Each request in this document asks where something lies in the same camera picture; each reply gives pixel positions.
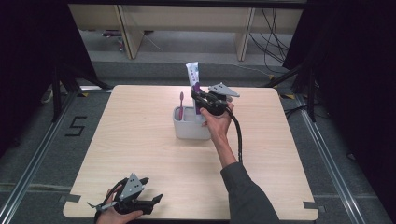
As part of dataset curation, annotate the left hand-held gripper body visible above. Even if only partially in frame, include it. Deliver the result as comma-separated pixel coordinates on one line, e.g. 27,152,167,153
114,173,155,216

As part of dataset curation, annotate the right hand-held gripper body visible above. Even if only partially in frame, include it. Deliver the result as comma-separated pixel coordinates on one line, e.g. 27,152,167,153
199,81,241,118

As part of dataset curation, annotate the pink toothbrush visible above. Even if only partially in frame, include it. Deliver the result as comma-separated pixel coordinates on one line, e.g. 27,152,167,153
177,91,186,121

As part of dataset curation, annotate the purple white toothpaste tube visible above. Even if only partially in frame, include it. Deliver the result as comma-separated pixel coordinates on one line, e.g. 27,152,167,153
185,61,204,117

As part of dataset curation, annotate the grey plastic holder box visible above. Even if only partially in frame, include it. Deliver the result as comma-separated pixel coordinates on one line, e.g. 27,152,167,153
172,105,213,141

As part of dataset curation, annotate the person's right hand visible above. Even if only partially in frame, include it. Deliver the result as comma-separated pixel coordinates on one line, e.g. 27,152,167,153
200,102,235,143

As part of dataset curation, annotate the person's left hand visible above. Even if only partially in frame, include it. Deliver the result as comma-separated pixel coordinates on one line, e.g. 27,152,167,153
94,186,145,224

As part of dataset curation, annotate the grey plug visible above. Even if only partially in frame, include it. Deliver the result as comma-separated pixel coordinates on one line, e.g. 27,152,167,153
86,201,119,213

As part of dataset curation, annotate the light wooden desk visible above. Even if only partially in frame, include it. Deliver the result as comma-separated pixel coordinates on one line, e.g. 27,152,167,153
67,3,304,62

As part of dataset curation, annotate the black metal stand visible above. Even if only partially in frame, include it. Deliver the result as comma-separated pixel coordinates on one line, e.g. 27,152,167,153
50,63,114,123
263,60,319,123

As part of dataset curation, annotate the black curtain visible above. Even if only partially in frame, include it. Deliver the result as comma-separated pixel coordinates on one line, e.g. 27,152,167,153
282,0,396,216
0,0,98,157

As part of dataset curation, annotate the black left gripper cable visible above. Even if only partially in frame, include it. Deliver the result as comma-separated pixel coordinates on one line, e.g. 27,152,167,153
92,177,129,224

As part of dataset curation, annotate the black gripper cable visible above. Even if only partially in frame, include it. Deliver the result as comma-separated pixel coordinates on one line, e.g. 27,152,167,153
92,177,129,224
228,106,244,164

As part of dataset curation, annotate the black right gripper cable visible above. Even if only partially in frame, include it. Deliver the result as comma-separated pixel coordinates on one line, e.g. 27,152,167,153
228,106,244,164

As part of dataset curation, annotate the black floor cable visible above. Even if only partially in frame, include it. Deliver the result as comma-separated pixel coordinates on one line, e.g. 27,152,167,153
284,103,330,121

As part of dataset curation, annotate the bundle of black cables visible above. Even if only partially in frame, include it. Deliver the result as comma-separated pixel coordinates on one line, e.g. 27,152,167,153
247,7,294,75

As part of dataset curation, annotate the metal floor rail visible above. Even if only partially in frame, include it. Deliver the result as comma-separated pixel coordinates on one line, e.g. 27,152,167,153
0,90,79,224
293,92,372,224

